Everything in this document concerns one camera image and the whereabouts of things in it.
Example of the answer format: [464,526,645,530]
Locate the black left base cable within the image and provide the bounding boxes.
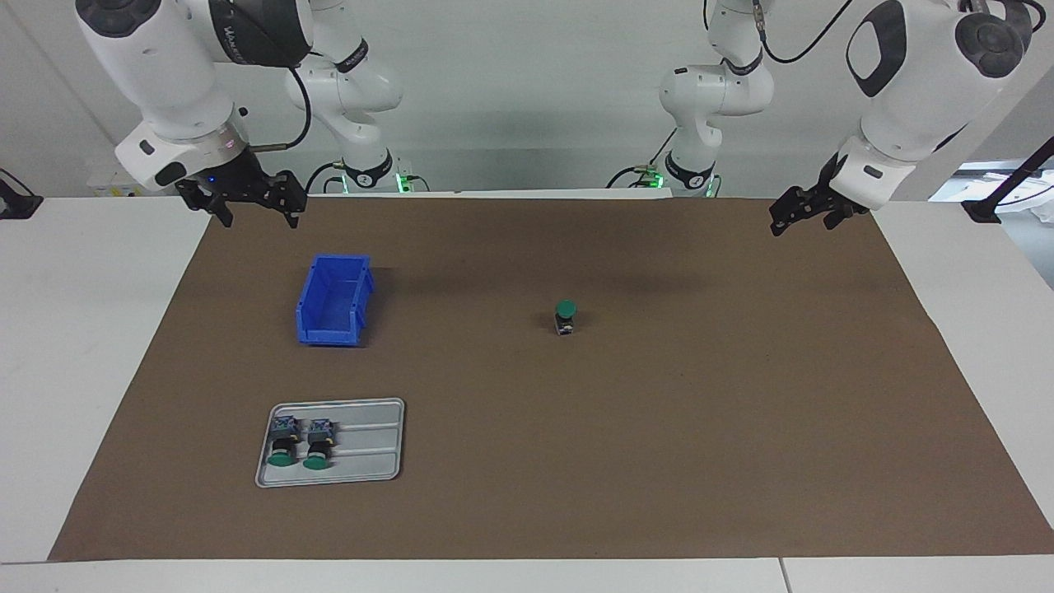
[607,128,680,189]

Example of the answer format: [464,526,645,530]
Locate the black stand with clamp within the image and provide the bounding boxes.
[962,136,1054,223]

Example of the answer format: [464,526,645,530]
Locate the black base cable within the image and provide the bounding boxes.
[305,161,348,195]
[607,128,680,189]

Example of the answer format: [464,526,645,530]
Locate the white cluttered side surface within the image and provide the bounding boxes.
[930,161,1054,223]

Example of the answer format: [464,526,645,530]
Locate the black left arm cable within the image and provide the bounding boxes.
[753,0,853,64]

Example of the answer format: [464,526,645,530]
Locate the silver metal tray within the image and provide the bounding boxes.
[254,398,406,488]

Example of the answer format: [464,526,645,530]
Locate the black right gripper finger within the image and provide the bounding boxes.
[175,180,236,229]
[265,170,308,230]

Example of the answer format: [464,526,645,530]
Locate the blue plastic storage bin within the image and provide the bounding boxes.
[296,254,375,347]

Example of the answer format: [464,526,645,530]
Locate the brown paper table mat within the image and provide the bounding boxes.
[48,195,1054,563]

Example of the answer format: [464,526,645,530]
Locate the black table clamp bracket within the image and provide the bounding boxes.
[0,169,44,219]

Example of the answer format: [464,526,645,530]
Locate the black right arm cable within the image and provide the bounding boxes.
[247,62,314,154]

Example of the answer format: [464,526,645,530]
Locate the black right base cable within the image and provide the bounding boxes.
[305,161,348,195]

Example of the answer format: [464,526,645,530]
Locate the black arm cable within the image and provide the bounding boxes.
[247,62,314,154]
[753,0,853,64]

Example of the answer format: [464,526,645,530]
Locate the white and yellow box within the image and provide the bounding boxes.
[86,163,137,198]

